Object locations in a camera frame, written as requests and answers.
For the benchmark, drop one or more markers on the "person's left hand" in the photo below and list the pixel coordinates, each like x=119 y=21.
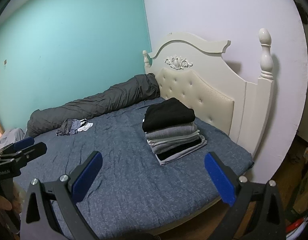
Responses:
x=1 y=202

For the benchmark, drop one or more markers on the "brown cardboard box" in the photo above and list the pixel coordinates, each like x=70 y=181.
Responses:
x=306 y=185

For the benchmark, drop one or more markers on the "blue patterned bed sheet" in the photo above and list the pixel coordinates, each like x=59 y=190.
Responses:
x=134 y=175

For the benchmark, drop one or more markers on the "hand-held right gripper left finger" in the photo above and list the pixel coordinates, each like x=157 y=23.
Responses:
x=86 y=175

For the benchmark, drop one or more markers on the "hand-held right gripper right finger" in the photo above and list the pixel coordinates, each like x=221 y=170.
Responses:
x=218 y=177

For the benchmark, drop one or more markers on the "stack of folded clothes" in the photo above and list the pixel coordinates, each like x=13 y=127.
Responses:
x=173 y=142

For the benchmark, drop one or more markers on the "dark grey crumpled garment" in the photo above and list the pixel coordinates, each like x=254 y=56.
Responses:
x=65 y=127

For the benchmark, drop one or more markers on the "black fleece pants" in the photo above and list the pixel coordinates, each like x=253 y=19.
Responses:
x=168 y=115

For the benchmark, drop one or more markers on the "dark grey rolled duvet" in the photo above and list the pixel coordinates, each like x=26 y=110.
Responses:
x=106 y=100

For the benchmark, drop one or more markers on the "light grey pillow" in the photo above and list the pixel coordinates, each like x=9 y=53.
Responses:
x=11 y=136

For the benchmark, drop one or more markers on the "white small garment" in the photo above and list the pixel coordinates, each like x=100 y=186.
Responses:
x=86 y=127

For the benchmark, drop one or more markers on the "blue-grey crumpled garment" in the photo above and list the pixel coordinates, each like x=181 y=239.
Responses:
x=76 y=125

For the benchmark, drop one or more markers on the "cream tufted headboard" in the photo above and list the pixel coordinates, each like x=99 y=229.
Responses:
x=218 y=80

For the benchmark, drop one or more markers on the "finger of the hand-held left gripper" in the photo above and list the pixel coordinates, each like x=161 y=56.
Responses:
x=24 y=142
x=33 y=151

